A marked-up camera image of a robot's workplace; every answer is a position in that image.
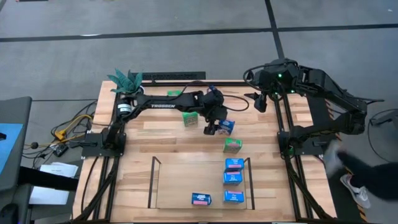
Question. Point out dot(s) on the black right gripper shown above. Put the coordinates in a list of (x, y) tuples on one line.
[(273, 76)]

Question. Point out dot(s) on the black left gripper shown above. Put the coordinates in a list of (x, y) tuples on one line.
[(214, 105)]

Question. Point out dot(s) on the green Apple Jacks cereal box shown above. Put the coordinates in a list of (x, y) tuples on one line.
[(232, 145), (190, 119), (174, 92)]

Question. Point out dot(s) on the blue Rice Krispies cereal box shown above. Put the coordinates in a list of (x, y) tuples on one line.
[(234, 164), (232, 177), (234, 196)]

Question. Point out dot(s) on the blue Frosted Flakes cereal box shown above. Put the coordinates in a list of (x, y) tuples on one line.
[(201, 199)]

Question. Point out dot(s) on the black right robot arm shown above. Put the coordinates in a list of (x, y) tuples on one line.
[(320, 81)]

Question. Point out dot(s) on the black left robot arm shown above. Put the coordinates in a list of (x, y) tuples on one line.
[(161, 105)]

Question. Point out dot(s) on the wooden shelf with black legs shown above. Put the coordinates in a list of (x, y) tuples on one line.
[(186, 180)]

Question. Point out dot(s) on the white plant pot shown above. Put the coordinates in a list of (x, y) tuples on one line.
[(142, 90)]

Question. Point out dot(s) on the person's white shoe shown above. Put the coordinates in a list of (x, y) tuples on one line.
[(332, 157), (356, 193)]

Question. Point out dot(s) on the green artificial plant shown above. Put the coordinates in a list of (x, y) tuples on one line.
[(126, 82)]

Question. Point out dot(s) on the grey floor stand leg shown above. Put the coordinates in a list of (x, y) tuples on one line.
[(387, 118)]

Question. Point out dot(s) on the person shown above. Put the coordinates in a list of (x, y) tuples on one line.
[(373, 177)]

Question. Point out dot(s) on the yellow plug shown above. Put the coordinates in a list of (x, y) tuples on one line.
[(60, 134)]

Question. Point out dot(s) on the black power adapter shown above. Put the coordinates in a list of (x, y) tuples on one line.
[(60, 150)]

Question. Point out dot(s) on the white paper sheet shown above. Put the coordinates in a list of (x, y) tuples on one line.
[(62, 169), (46, 196)]

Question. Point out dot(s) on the black round knob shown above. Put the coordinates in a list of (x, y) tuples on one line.
[(34, 145)]

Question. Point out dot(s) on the dark grey workstation cart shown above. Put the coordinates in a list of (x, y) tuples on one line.
[(18, 109)]

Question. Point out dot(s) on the blue panel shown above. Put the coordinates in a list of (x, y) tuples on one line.
[(9, 146)]

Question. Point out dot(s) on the black aluminium table frame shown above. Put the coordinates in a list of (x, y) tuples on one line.
[(236, 83)]

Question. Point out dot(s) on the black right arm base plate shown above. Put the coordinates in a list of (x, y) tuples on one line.
[(283, 149)]

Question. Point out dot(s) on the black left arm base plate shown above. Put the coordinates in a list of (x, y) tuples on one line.
[(93, 149)]

